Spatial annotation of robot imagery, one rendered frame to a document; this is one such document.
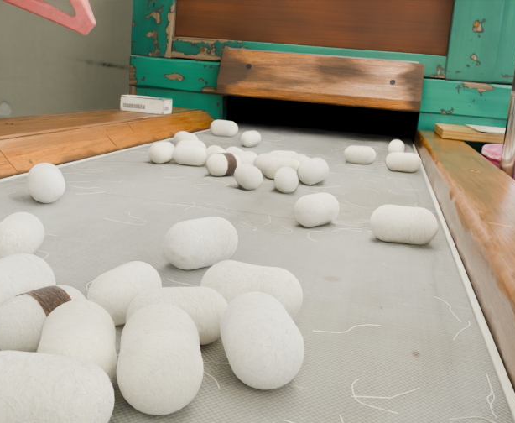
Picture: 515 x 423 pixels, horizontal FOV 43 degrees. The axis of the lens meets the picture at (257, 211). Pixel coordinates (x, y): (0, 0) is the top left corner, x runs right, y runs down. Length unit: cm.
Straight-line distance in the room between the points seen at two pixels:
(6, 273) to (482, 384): 15
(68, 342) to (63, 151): 42
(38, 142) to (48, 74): 154
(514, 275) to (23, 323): 16
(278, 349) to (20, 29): 200
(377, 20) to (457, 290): 77
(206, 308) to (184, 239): 8
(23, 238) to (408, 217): 20
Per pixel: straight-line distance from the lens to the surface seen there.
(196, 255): 28
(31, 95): 213
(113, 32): 200
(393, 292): 29
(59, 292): 21
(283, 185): 49
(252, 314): 18
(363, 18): 104
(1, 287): 21
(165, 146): 59
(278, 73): 98
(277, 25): 105
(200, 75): 106
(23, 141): 54
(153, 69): 108
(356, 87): 96
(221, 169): 54
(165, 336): 16
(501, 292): 24
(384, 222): 36
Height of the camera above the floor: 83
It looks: 12 degrees down
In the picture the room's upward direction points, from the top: 5 degrees clockwise
